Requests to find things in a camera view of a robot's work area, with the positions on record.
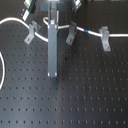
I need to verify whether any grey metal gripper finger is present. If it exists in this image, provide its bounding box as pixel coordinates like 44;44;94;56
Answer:
48;9;57;77

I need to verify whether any grey gripper body block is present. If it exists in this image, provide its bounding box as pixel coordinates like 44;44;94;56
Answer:
40;0;64;10

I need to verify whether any left background clamp fixture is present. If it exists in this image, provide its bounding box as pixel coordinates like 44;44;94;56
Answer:
22;0;36;20

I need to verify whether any background clamp fixture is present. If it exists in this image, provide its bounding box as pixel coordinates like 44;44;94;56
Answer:
22;0;36;20
70;0;88;13

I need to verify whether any right background clamp fixture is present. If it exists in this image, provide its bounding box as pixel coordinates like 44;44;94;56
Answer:
70;0;88;13

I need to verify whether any left grey cable clip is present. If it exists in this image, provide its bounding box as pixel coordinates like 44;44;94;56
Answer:
25;21;38;44

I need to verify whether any grey cable clip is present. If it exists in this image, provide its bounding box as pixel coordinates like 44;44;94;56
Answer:
99;26;111;52
66;21;77;45
25;21;38;44

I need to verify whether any middle grey cable clip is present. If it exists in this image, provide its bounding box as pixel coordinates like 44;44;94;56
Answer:
66;21;77;45

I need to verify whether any right grey cable clip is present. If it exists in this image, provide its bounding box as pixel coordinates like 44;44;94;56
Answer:
99;26;111;52

